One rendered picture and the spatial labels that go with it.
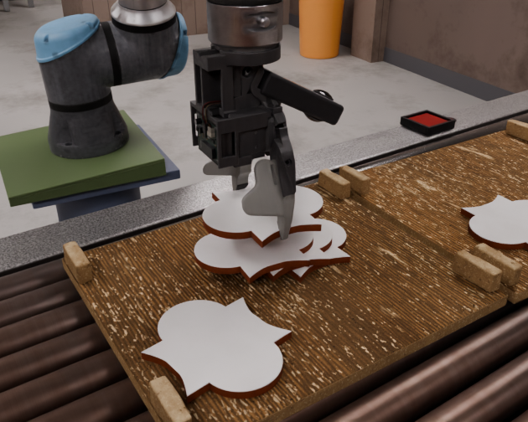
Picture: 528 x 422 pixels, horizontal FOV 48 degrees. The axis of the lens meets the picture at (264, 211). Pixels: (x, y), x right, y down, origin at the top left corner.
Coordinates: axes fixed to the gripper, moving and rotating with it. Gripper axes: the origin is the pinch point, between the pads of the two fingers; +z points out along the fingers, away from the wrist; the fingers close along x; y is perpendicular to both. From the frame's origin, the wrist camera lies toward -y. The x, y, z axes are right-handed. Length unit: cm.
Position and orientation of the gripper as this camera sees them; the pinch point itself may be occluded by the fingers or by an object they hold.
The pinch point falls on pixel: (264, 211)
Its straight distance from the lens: 70.7
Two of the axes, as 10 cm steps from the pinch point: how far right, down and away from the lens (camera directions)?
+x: 4.8, 4.3, -7.6
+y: -8.8, 2.4, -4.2
